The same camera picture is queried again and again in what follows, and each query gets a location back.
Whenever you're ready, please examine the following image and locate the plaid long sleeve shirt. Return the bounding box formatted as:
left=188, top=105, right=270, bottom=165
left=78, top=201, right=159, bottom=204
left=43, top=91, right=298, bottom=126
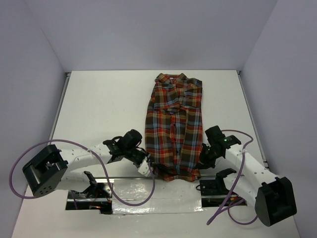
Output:
left=145, top=73, right=203, bottom=182

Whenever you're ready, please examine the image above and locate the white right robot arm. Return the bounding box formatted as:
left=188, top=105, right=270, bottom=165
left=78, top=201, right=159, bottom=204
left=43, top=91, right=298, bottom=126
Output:
left=195, top=125, right=297, bottom=227

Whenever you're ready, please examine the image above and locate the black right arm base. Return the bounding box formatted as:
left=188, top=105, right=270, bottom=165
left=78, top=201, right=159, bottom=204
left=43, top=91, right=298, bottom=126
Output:
left=196, top=169, right=236, bottom=196

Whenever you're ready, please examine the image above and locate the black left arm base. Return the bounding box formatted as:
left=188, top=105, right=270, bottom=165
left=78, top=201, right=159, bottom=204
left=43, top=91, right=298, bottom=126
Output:
left=70, top=171, right=112, bottom=201

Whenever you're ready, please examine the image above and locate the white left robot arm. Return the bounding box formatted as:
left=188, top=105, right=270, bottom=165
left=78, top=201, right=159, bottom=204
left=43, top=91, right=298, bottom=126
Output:
left=22, top=129, right=151, bottom=198

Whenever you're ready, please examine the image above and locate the glossy white tape patch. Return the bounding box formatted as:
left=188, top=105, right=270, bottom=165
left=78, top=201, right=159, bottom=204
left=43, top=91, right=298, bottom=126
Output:
left=112, top=179, right=203, bottom=215

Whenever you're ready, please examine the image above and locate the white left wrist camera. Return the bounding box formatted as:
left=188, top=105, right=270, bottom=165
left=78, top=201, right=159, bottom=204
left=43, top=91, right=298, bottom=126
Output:
left=138, top=159, right=151, bottom=177

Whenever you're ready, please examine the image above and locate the aluminium table frame rail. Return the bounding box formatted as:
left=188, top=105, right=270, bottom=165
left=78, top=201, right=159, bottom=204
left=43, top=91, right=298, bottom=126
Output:
left=237, top=70, right=271, bottom=174

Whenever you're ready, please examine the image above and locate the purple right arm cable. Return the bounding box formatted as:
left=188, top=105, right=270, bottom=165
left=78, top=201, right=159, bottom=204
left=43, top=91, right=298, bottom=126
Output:
left=206, top=129, right=258, bottom=226

